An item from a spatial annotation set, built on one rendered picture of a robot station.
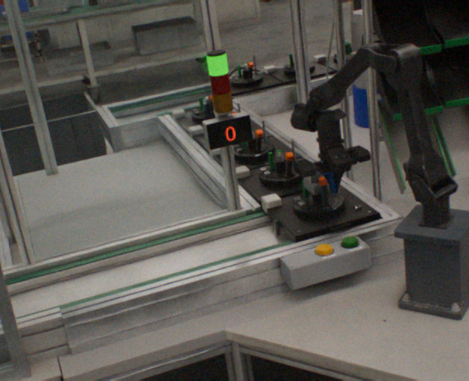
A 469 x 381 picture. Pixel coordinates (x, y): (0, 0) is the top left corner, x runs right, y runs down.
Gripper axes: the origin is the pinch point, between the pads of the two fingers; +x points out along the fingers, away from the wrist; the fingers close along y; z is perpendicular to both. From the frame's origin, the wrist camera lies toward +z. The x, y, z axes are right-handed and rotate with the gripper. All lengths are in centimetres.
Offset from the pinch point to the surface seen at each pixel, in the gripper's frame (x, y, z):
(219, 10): 72, 199, -725
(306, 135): 22, 33, -95
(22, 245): 6, -77, -26
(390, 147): -0.8, 21.3, -9.0
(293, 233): 12.1, -11.8, -2.1
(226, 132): -12.1, -19.7, -20.8
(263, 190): 11.5, -8.2, -31.7
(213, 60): -31.3, -20.1, -21.1
